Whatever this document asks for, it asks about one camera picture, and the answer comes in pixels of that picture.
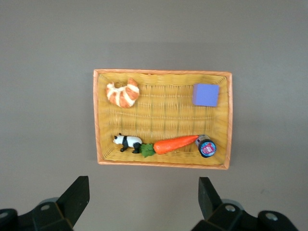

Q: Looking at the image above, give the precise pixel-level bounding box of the black white panda figurine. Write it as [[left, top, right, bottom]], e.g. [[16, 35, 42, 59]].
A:
[[113, 133, 143, 154]]

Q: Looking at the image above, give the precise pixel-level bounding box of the orange toy carrot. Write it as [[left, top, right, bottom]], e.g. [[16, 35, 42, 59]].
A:
[[139, 134, 199, 158]]

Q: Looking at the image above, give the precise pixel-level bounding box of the purple foam cube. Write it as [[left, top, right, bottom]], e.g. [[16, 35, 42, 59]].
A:
[[192, 83, 220, 107]]

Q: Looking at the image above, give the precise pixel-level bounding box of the small jar pink lid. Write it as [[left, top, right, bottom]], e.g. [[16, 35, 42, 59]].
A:
[[194, 134, 217, 159]]

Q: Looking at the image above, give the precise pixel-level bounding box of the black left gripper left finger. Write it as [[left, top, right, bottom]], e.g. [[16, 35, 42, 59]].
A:
[[0, 175, 90, 231]]

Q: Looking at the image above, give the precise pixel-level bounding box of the orange yellow wicker basket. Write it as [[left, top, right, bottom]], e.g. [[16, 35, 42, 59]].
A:
[[93, 69, 233, 170]]

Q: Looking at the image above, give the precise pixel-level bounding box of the toy croissant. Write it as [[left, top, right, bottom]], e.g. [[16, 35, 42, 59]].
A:
[[105, 77, 141, 109]]

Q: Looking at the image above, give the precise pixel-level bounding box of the brown table cover sheet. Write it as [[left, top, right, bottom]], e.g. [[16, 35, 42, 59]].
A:
[[0, 0, 308, 231]]

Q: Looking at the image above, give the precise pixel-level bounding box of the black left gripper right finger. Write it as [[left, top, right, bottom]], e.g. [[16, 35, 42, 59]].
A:
[[191, 177, 301, 231]]

